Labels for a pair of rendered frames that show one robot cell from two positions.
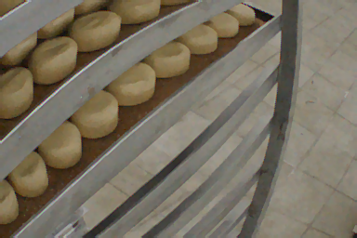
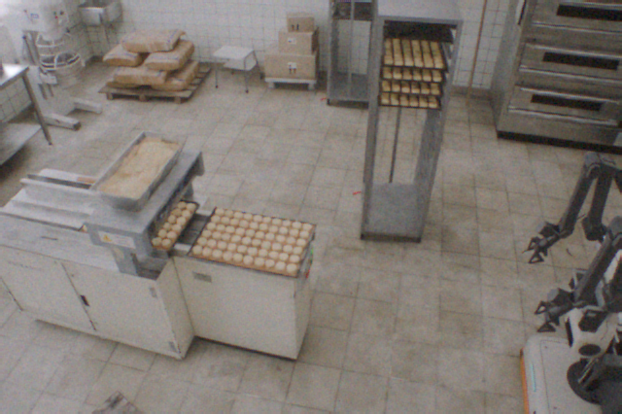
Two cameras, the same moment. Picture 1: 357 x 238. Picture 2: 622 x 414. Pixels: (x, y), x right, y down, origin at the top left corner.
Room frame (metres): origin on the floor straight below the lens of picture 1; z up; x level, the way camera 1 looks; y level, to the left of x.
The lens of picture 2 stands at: (3.03, -1.63, 2.73)
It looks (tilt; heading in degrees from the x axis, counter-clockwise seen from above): 42 degrees down; 156
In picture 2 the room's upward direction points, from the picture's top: straight up
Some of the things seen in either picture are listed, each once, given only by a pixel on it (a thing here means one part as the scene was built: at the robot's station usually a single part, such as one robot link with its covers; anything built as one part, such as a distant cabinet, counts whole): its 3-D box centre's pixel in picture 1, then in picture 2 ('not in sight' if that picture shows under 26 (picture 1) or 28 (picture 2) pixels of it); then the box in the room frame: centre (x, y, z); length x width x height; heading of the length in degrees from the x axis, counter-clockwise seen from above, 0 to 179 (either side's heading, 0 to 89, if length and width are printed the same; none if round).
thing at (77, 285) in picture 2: not in sight; (110, 263); (0.54, -1.99, 0.42); 1.28 x 0.72 x 0.84; 52
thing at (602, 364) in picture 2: not in sight; (592, 348); (2.42, 0.22, 0.68); 0.28 x 0.27 x 0.25; 144
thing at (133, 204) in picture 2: not in sight; (144, 172); (0.83, -1.62, 1.25); 0.56 x 0.29 x 0.14; 142
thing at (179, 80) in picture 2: not in sight; (177, 74); (-2.66, -0.92, 0.19); 0.72 x 0.42 x 0.15; 149
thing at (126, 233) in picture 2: not in sight; (153, 207); (0.83, -1.62, 1.01); 0.72 x 0.33 x 0.34; 142
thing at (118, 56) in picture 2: not in sight; (131, 51); (-2.99, -1.38, 0.47); 0.72 x 0.42 x 0.17; 145
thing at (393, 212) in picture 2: not in sight; (401, 123); (0.51, 0.19, 0.93); 0.64 x 0.51 x 1.78; 150
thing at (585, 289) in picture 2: not in sight; (599, 265); (2.37, -0.11, 1.40); 0.11 x 0.06 x 0.43; 144
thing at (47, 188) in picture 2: not in sight; (153, 206); (0.65, -1.61, 0.87); 2.01 x 0.03 x 0.07; 52
